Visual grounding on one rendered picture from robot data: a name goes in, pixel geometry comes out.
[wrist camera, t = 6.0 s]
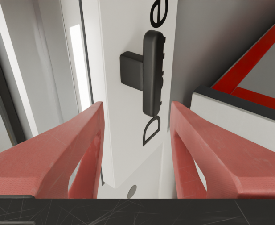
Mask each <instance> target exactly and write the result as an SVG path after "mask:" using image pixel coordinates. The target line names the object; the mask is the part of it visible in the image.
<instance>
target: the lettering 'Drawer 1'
mask: <svg viewBox="0 0 275 225"><path fill-rule="evenodd" d="M160 2H161V0H156V1H155V2H154V4H153V5H152V8H151V11H150V22H151V25H152V27H153V28H159V27H160V26H162V25H163V23H164V21H165V19H166V17H167V13H168V0H165V13H164V17H163V19H162V20H161V21H160ZM157 5H158V12H157V23H155V22H154V20H153V12H154V9H155V7H156V6H157ZM165 41H166V37H164V43H165ZM164 56H165V53H163V59H164ZM163 82H164V80H163V77H162V85H161V88H162V87H163ZM154 120H158V130H157V131H156V132H155V133H153V134H152V135H151V136H150V137H149V138H148V139H147V140H145V135H146V131H147V129H148V127H149V125H150V124H151V123H152V122H153V121H154ZM159 131H160V117H159V116H155V117H153V118H152V119H151V120H150V121H149V122H148V124H147V125H146V127H145V130H144V134H143V146H144V145H146V144H147V143H148V142H149V141H150V140H151V139H152V138H153V137H154V136H155V135H156V134H157V133H158V132H159Z"/></svg>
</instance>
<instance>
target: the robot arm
mask: <svg viewBox="0 0 275 225"><path fill-rule="evenodd" d="M104 131H105V118H104V108H103V102H102V101H97V102H95V103H94V104H92V105H91V106H90V107H88V108H87V109H85V110H84V111H82V112H81V113H79V114H78V115H76V116H75V117H73V118H72V119H70V120H69V121H67V122H65V123H63V124H61V125H58V126H56V127H54V128H52V129H50V130H47V131H45V132H43V133H41V134H39V135H37V136H35V137H33V138H31V139H28V140H26V141H24V142H22V143H20V144H18V145H15V146H13V147H11V148H9V149H7V150H4V151H2V152H0V225H275V152H274V151H272V150H269V149H267V148H265V147H263V146H261V145H258V144H256V143H254V142H252V141H250V140H248V139H245V138H243V137H241V136H239V135H237V134H234V133H233V132H230V131H228V130H226V129H224V128H222V127H220V126H217V125H215V124H213V123H211V122H209V121H207V120H205V119H203V118H202V117H200V116H199V115H197V114H196V113H195V112H193V111H192V110H190V109H189V108H187V107H185V106H184V105H183V104H181V103H180V102H178V101H172V103H171V113H170V136H171V148H172V161H173V168H174V175H175V182H176V191H177V197H178V199H97V194H98V188H99V179H100V172H101V165H102V158H103V143H104ZM194 161H195V162H196V164H197V165H198V167H199V169H200V170H201V172H202V173H203V175H204V177H205V180H206V186H207V191H206V189H205V187H204V185H203V183H202V181H201V179H200V176H199V174H198V171H197V168H196V165H195V162H194ZM79 162H80V164H79ZM78 164H79V167H78V171H77V174H76V176H75V178H74V180H73V182H72V184H71V186H70V188H69V190H68V185H69V180H70V177H71V175H72V173H73V172H74V170H75V168H76V167H77V165H78Z"/></svg>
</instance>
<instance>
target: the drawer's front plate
mask: <svg viewBox="0 0 275 225"><path fill-rule="evenodd" d="M155 1H156V0H82V9H83V17H84V25H85V32H86V43H87V51H88V58H89V66H90V76H91V84H92V92H93V99H94V103H95V102H97V101H102V102H103V108H104V118H105V131H104V143H103V158H102V165H101V166H102V173H103V181H104V182H105V183H107V184H108V185H110V186H111V187H113V188H114V189H116V188H118V187H119V186H120V185H121V184H122V183H123V182H124V181H125V180H126V179H127V178H128V177H129V176H130V175H131V174H132V173H133V172H134V171H135V170H136V169H137V168H138V167H139V166H140V165H141V164H142V163H143V162H144V161H145V160H146V159H147V158H148V157H149V156H150V155H151V154H152V153H153V152H154V151H155V149H156V148H157V147H158V146H159V145H160V144H161V143H162V142H163V141H164V140H165V139H166V136H167V126H168V111H169V100H170V88H171V77H172V62H173V51H174V40H175V28H176V13H177V2H178V0H168V13H167V17H166V19H165V21H164V23H163V25H162V26H160V27H159V28H153V27H152V25H151V22H150V11H151V8H152V5H153V4H154V2H155ZM149 30H155V31H159V32H161V33H162V34H163V36H164V37H166V41H165V43H164V53H165V56H164V59H163V69H162V71H164V75H163V76H162V77H163V80H164V82H163V87H162V89H161V100H160V101H162V105H161V106H160V111H159V113H158V115H157V116H159V117H160V131H159V132H158V133H157V134H156V135H155V136H154V137H153V138H152V139H151V140H150V141H149V142H148V143H147V144H146V145H144V146H143V134H144V130H145V127H146V125H147V124H148V122H149V121H150V120H151V119H152V118H153V117H150V116H147V115H145V114H144V113H143V91H140V90H137V89H134V88H132V87H130V86H127V85H125V84H122V83H121V78H120V59H119V58H120V55H121V54H122V53H124V52H126V51H130V52H133V53H136V54H140V55H143V38H144V35H145V33H146V32H147V31H149ZM157 130H158V120H154V121H153V122H152V123H151V124H150V125H149V127H148V129H147V131H146V135H145V140H147V139H148V138H149V137H150V136H151V135H152V134H153V133H155V132H156V131H157Z"/></svg>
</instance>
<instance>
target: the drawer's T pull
mask: <svg viewBox="0 0 275 225"><path fill-rule="evenodd" d="M163 53H164V36H163V34H162V33H161V32H159V31H155V30H149V31H147V32H146V33H145V35H144V38H143V55H140V54H136V53H133V52H130V51H126V52H124V53H122V54H121V55H120V58H119V59H120V78H121V83H122V84H125V85H127V86H130V87H132V88H134V89H137V90H140V91H143V113H144V114H145V115H147V116H150V117H155V116H157V115H158V113H159V111H160V100H161V85H162V69H163Z"/></svg>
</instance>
